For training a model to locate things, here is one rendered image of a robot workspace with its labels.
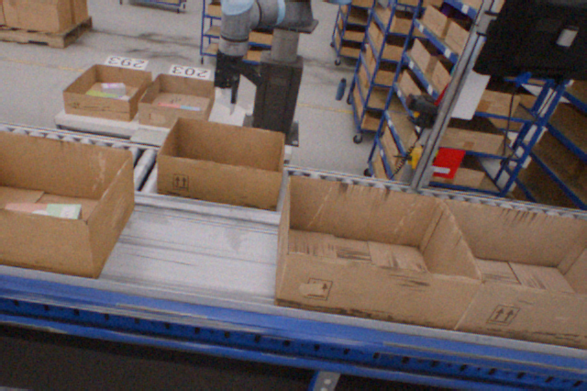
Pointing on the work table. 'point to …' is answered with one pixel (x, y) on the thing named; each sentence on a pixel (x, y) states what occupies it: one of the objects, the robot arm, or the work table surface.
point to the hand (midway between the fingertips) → (234, 107)
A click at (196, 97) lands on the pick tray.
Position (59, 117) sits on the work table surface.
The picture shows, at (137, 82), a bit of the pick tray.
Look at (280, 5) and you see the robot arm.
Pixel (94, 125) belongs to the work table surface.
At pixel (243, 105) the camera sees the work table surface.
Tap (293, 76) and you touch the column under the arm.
